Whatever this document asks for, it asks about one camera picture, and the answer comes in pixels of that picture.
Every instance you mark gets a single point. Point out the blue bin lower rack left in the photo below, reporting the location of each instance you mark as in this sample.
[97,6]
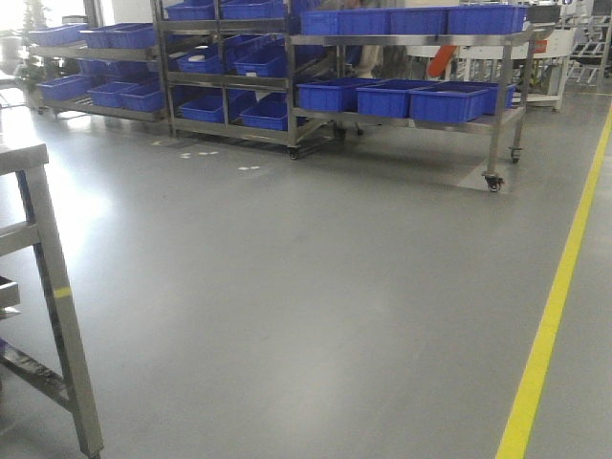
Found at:
[335,95]

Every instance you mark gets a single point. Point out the steel flow rack middle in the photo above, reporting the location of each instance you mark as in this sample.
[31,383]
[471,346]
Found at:
[231,69]

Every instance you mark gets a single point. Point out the steel flow rack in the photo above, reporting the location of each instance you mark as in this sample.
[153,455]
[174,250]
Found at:
[231,69]
[116,70]

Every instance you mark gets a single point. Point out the blue bin lower rack front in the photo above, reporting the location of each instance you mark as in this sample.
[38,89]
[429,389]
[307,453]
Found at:
[453,101]

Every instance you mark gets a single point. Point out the steel wheeled rack right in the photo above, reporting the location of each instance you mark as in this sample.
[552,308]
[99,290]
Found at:
[492,126]

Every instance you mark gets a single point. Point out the steel flow rack left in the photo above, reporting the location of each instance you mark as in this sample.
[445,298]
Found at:
[116,70]

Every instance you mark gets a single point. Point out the blue bin top rack right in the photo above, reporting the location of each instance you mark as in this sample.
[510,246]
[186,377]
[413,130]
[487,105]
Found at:
[499,19]

